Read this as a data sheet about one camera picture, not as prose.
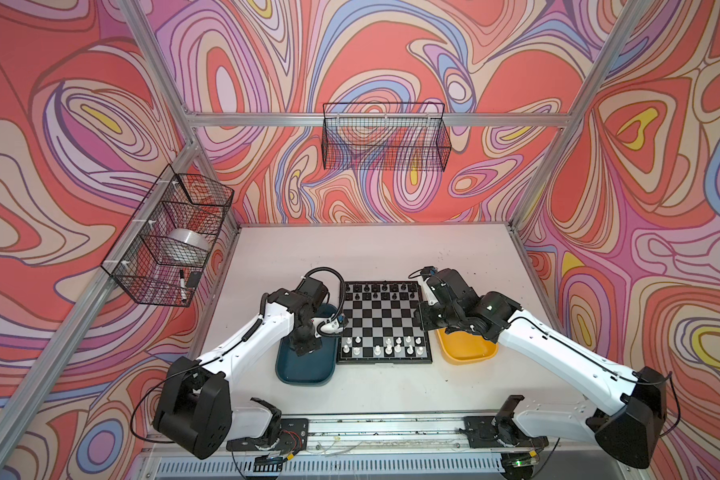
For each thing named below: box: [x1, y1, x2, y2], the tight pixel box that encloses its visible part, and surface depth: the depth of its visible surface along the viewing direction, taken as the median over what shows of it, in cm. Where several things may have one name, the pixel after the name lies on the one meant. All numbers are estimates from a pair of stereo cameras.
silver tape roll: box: [167, 228, 211, 252], surface depth 75 cm
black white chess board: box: [337, 280, 433, 365], surface depth 90 cm
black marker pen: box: [180, 270, 187, 303], surface depth 73 cm
